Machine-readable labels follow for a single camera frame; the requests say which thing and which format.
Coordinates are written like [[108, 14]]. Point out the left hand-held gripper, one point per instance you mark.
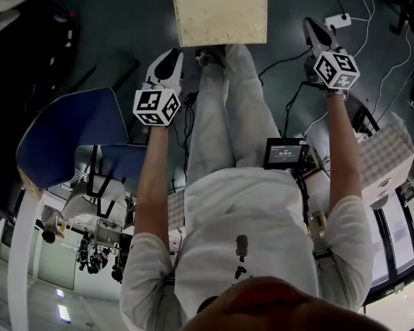
[[152, 103]]

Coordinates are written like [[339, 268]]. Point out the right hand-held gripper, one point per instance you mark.
[[334, 69]]

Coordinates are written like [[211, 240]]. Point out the cream upholstered footstool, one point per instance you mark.
[[221, 16]]

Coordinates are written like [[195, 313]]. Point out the person's left forearm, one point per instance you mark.
[[158, 178]]

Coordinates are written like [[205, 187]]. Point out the person's right forearm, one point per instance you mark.
[[343, 150]]

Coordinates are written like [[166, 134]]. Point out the white power strip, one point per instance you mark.
[[338, 20]]

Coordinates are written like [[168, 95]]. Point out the person's left shoe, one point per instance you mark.
[[208, 55]]

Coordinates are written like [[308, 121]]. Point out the silver wrist watch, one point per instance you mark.
[[336, 94]]

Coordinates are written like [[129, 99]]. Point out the person's legs in light trousers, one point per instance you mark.
[[214, 116]]

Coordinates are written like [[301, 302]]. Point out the blue padded chair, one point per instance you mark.
[[72, 129]]

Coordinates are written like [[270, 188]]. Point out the small black monitor screen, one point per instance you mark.
[[284, 152]]

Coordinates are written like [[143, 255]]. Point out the large black machine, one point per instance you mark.
[[27, 74]]

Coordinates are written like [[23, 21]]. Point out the white round seat chair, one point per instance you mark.
[[86, 191]]

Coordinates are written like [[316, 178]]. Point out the person's white shirt torso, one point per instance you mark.
[[245, 212]]

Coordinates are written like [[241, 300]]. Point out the cluster of black equipment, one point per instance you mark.
[[93, 257]]

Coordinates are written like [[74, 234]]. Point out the person's face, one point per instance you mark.
[[286, 309]]

